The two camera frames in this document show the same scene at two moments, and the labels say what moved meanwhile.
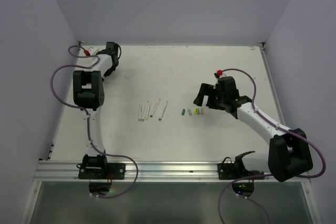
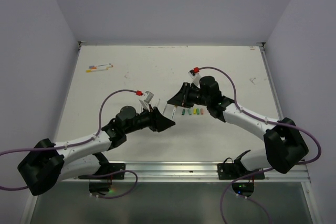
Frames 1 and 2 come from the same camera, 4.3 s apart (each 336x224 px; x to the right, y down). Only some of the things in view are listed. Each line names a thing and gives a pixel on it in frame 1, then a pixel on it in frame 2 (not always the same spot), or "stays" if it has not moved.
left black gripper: (108, 72) → (158, 123)
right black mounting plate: (232, 171) stays
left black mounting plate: (101, 171) stays
